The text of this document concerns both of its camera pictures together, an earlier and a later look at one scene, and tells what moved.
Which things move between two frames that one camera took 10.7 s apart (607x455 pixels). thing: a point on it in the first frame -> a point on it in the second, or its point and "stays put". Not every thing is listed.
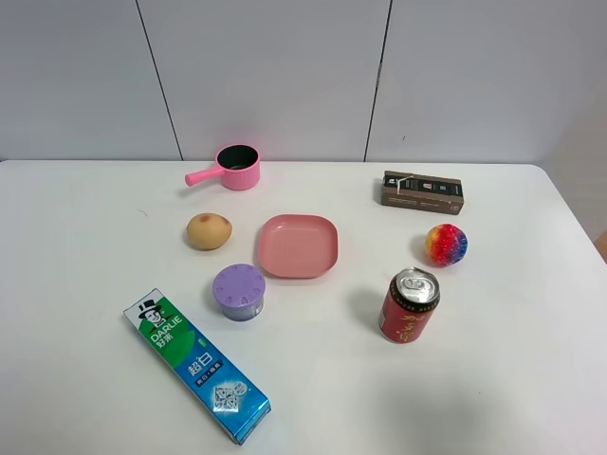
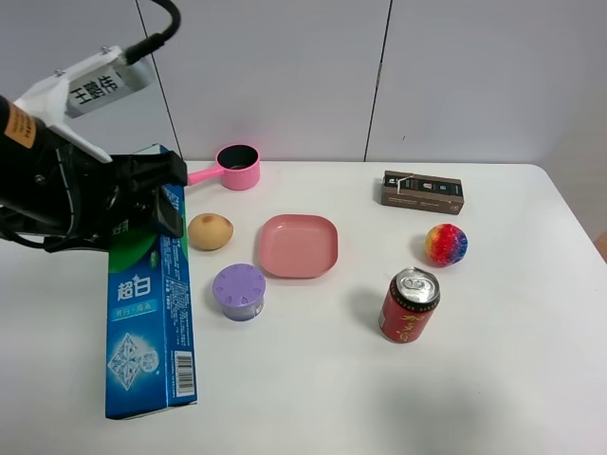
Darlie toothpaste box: [236, 413] -> [151, 348]
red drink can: [409, 305] stays put
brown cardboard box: [422, 192] stays put
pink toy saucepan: [237, 168] stays put
